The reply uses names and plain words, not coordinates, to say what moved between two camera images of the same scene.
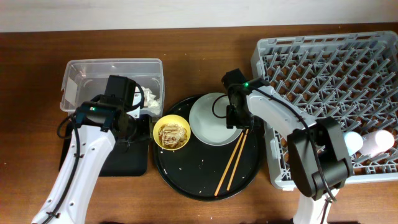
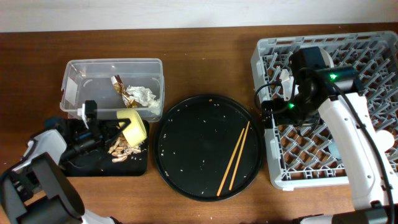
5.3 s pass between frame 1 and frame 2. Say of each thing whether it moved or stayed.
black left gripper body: moved
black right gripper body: moved
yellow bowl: moved
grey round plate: moved
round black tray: stayed
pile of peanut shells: moved
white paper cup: stayed
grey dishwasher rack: stayed
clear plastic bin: stayed
